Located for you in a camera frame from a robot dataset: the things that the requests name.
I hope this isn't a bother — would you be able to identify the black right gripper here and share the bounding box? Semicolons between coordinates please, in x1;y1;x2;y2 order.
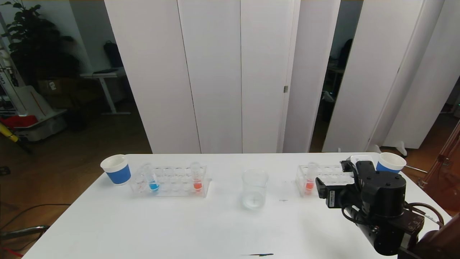
315;177;355;209

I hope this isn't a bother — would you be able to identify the test tube with red pigment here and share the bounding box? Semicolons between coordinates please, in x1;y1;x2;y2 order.
305;162;320;195
189;162;203;192

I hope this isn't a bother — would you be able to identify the test tube with blue pigment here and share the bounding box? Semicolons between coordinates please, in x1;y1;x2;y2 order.
142;164;160;193

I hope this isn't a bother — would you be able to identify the clear acrylic test tube rack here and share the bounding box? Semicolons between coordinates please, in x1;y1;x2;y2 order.
295;165;354;197
129;165;212;198

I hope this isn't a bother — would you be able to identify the clear glass beaker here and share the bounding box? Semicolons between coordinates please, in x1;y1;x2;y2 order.
241;169;268;210

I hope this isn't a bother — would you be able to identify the blue white paper cup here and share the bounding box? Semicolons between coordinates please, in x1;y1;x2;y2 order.
100;155;132;186
376;152;407;174

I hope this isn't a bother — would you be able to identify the white partition foot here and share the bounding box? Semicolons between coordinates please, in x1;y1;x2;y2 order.
367;141;408;157

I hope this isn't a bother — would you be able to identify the white standing desk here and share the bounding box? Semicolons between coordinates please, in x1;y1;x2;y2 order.
80;68;132;115

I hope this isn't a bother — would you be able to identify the black backpack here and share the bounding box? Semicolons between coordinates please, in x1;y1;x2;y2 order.
103;41;123;69

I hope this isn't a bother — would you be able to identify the brown cardboard box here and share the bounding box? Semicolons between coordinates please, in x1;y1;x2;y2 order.
38;79;72;108

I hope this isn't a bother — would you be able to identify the white grey machine base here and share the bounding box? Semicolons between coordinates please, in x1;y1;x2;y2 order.
0;36;69;142

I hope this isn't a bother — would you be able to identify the metal chair leg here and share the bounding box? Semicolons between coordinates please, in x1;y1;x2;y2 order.
0;226;51;241

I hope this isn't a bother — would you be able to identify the dark green potted plant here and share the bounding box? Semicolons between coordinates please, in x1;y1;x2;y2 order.
0;0;81;87

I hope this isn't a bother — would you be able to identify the red floor tape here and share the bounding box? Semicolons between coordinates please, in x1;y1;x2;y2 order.
0;246;24;258

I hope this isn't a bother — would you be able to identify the yellow black tool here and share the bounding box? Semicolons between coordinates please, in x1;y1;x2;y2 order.
0;123;33;153

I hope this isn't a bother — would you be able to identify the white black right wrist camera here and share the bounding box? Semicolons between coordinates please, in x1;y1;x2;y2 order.
341;155;376;180

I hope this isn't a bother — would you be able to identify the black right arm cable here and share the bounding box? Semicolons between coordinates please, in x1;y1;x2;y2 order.
406;203;445;228

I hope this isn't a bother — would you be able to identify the brown frame stand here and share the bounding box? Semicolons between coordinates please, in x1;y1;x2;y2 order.
419;121;460;216

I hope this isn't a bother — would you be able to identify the black floor cable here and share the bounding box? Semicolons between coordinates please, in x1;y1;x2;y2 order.
0;204;72;231

